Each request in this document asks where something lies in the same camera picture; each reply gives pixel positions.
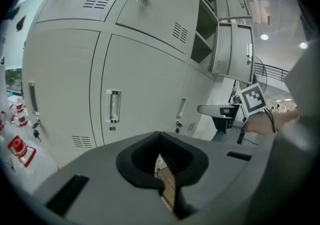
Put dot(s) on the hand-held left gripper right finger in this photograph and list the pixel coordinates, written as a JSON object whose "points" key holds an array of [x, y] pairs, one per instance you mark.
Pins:
{"points": [[220, 169]]}

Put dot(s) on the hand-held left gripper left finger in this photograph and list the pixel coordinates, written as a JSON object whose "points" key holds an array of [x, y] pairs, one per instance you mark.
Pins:
{"points": [[105, 181]]}

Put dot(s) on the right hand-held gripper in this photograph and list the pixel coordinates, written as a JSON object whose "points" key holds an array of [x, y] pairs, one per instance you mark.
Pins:
{"points": [[252, 99]]}

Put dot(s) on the grey metal locker cabinet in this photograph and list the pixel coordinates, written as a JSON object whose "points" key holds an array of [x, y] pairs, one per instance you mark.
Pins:
{"points": [[62, 56]]}

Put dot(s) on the person's right forearm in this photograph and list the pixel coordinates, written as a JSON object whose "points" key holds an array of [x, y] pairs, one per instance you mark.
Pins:
{"points": [[260, 125]]}

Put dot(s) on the wooden plank platform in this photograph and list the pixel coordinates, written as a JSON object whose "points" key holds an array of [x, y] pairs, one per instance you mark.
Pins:
{"points": [[167, 181]]}

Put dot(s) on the black standing fan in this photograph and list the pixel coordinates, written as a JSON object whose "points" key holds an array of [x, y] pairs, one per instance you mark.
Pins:
{"points": [[261, 74]]}

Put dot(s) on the black metal railing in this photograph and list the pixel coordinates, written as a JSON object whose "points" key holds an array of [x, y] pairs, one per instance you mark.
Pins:
{"points": [[275, 71]]}

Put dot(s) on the round ceiling light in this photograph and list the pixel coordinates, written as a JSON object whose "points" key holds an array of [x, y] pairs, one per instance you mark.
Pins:
{"points": [[303, 45], [264, 37]]}

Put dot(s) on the black paper cutout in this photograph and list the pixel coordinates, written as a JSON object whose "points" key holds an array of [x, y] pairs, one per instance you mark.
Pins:
{"points": [[12, 12], [21, 22]]}

